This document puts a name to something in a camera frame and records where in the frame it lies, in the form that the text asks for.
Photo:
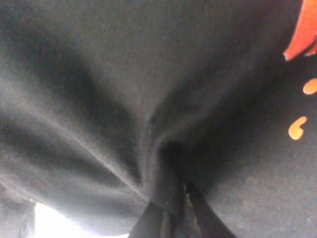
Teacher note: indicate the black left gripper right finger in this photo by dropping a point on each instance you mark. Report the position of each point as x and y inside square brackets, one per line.
[202, 221]

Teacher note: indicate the black printed t-shirt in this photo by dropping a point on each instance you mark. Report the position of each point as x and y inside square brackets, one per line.
[109, 105]

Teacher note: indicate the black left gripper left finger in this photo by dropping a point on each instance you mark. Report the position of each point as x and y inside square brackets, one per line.
[154, 223]

